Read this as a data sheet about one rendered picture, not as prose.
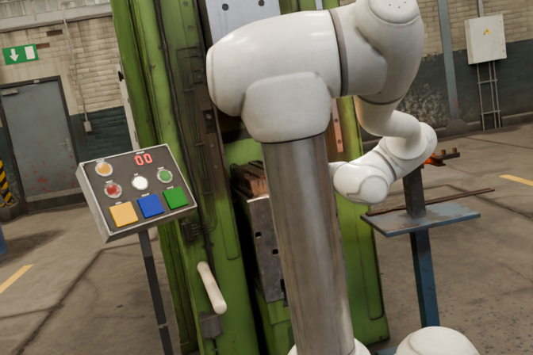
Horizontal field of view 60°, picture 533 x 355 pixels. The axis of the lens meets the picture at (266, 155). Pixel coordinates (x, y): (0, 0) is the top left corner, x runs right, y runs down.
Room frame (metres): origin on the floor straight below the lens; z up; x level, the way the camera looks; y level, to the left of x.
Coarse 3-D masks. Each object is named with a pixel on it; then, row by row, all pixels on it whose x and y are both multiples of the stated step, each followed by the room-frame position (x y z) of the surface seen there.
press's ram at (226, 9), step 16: (208, 0) 1.86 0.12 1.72; (224, 0) 1.88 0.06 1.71; (240, 0) 1.89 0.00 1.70; (256, 0) 1.91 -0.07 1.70; (272, 0) 1.93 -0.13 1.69; (208, 16) 1.86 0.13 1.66; (224, 16) 1.88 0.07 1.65; (240, 16) 1.89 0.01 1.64; (256, 16) 1.91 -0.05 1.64; (272, 16) 1.92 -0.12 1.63; (208, 32) 1.92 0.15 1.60; (224, 32) 1.87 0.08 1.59; (208, 48) 1.98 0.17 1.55
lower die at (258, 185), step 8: (248, 168) 2.14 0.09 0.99; (256, 168) 2.10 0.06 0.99; (248, 176) 1.99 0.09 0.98; (256, 176) 1.94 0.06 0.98; (264, 176) 1.89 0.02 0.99; (248, 184) 1.90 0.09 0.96; (256, 184) 1.88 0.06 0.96; (264, 184) 1.89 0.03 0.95; (256, 192) 1.88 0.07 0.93; (264, 192) 1.89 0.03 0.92
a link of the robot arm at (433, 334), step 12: (408, 336) 0.76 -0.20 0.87; (420, 336) 0.74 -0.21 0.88; (432, 336) 0.74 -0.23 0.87; (444, 336) 0.73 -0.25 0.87; (456, 336) 0.73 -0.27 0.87; (408, 348) 0.72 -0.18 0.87; (420, 348) 0.71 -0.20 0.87; (432, 348) 0.70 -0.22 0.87; (444, 348) 0.70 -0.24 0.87; (456, 348) 0.69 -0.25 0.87; (468, 348) 0.70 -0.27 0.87
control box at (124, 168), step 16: (96, 160) 1.59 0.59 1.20; (112, 160) 1.62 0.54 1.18; (128, 160) 1.65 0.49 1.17; (144, 160) 1.68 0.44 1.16; (160, 160) 1.71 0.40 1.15; (80, 176) 1.57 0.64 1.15; (96, 176) 1.55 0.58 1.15; (112, 176) 1.58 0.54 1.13; (128, 176) 1.61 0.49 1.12; (144, 176) 1.64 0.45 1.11; (176, 176) 1.70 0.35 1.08; (96, 192) 1.52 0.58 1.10; (128, 192) 1.57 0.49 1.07; (144, 192) 1.60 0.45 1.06; (160, 192) 1.63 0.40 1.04; (96, 208) 1.50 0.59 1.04; (176, 208) 1.62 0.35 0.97; (192, 208) 1.66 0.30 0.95; (112, 224) 1.47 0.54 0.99; (128, 224) 1.50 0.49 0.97; (144, 224) 1.53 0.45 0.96; (160, 224) 1.63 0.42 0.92; (112, 240) 1.50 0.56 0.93
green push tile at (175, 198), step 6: (180, 186) 1.67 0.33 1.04; (168, 192) 1.64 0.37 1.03; (174, 192) 1.65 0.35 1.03; (180, 192) 1.66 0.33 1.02; (168, 198) 1.62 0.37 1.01; (174, 198) 1.63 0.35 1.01; (180, 198) 1.64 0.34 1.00; (168, 204) 1.61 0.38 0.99; (174, 204) 1.62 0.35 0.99; (180, 204) 1.63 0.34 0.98; (186, 204) 1.64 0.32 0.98
